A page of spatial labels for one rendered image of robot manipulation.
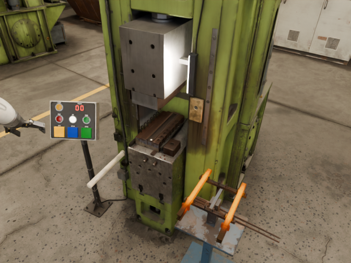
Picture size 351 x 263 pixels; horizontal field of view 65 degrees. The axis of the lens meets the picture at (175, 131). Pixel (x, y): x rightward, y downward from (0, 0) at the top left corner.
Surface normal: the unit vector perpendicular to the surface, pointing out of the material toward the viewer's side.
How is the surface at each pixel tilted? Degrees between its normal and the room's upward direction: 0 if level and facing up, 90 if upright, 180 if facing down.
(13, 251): 0
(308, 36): 90
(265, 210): 0
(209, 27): 90
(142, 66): 90
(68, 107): 60
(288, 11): 90
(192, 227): 0
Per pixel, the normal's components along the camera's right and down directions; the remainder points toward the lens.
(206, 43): -0.46, 0.52
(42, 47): 0.72, 0.43
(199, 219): 0.02, -0.80
